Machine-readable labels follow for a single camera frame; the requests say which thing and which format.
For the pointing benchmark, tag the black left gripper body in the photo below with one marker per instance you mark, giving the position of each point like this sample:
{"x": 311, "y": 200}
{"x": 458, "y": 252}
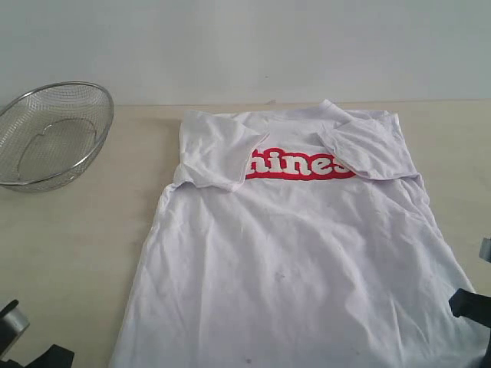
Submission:
{"x": 54, "y": 357}

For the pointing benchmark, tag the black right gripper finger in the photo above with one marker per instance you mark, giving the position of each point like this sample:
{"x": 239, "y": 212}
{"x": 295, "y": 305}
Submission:
{"x": 470, "y": 305}

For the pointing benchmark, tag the white t-shirt red lettering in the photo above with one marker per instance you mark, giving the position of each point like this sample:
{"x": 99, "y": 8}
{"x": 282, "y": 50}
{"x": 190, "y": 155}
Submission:
{"x": 296, "y": 238}

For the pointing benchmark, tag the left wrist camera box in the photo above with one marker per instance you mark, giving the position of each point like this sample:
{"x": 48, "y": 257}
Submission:
{"x": 13, "y": 324}

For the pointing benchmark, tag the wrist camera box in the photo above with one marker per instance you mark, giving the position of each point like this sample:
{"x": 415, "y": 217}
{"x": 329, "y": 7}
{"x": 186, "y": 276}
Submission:
{"x": 13, "y": 324}
{"x": 485, "y": 250}

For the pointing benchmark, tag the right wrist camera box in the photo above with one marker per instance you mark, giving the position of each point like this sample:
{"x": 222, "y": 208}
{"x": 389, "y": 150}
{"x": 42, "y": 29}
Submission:
{"x": 485, "y": 250}

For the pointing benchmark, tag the metal mesh strainer bowl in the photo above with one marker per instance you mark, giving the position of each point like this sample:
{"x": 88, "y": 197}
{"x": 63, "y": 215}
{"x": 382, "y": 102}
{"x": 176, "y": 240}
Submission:
{"x": 51, "y": 134}

